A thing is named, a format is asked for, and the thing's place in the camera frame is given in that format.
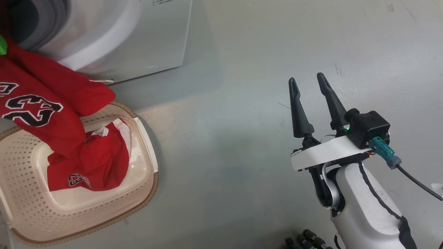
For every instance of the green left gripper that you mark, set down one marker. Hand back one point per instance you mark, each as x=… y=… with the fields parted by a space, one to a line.
x=2 y=45

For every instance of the white front-load washing machine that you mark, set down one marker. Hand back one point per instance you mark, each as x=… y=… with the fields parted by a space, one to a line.
x=155 y=41

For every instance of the small printed text label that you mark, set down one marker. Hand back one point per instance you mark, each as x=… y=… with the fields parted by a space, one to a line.
x=161 y=1

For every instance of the cream perforated laundry basket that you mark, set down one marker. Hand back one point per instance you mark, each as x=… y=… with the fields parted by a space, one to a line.
x=69 y=214

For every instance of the grey rubber door gasket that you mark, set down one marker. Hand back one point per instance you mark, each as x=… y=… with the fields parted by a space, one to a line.
x=41 y=20

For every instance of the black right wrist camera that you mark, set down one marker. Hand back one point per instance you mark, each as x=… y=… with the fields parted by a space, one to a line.
x=367 y=126

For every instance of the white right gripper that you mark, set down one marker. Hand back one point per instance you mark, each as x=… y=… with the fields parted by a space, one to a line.
x=325 y=152

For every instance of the red basketball jersey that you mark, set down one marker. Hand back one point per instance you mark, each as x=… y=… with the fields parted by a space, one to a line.
x=34 y=114

